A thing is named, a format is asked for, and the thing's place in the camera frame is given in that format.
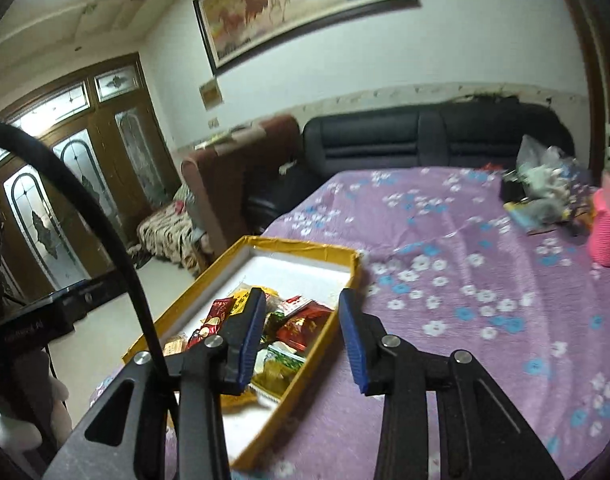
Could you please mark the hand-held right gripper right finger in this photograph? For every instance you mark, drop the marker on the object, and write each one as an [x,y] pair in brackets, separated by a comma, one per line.
[352,340]

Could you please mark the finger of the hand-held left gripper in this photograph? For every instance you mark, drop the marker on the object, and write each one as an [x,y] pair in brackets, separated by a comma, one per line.
[95,295]

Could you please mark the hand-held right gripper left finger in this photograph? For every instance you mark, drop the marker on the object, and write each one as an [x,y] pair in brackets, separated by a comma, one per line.
[250,340]

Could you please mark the red picture-print snack packet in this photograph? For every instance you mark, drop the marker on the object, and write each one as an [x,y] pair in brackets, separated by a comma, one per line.
[217,317]

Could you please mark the long yellow snack packet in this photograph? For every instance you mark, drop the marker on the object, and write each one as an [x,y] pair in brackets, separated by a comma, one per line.
[241,299]

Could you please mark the red gold-print snack packet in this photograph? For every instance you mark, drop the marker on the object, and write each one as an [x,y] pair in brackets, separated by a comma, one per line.
[305,327]

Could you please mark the yellow square cracker packet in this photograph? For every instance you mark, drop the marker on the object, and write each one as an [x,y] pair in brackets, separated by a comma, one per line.
[237,400]

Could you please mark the beige cracker packet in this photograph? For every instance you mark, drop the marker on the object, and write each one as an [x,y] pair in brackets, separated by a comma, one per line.
[177,345]

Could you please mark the yellow-edged white foam box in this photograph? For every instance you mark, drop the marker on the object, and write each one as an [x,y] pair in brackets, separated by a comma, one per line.
[285,270]

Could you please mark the person's left hand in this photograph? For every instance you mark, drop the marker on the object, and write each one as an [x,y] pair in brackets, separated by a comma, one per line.
[15,430]

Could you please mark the leaf-patterned blanket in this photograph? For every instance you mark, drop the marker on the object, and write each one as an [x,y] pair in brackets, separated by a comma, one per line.
[165,230]

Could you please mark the purple floral tablecloth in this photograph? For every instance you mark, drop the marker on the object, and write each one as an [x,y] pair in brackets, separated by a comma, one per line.
[460,335]

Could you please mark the wooden glass-panel doors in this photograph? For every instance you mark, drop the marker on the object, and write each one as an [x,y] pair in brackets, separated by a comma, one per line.
[85,175]

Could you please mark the brown armchair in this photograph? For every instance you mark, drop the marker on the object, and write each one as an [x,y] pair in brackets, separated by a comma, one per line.
[225,185]

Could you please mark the papers on armchair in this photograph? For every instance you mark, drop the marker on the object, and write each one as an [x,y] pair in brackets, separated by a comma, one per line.
[215,141]

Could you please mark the black leather sofa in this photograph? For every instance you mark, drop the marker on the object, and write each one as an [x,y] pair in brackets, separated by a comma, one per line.
[385,145]

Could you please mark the small black box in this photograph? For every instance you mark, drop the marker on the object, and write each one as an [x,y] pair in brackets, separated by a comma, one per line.
[512,187]

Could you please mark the clear plastic bag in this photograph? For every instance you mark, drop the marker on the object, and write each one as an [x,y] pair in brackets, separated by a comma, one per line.
[545,165]

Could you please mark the pink ribbed cup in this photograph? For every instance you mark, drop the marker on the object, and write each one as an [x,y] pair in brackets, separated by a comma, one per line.
[607,230]

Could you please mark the framed horse painting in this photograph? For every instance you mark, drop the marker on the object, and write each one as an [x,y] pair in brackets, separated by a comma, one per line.
[295,5]

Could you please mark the tan wall plaque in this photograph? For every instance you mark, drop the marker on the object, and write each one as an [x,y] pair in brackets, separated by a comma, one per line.
[210,94]

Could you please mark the wooden door frame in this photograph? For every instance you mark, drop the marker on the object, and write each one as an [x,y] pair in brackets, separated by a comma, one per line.
[592,35]

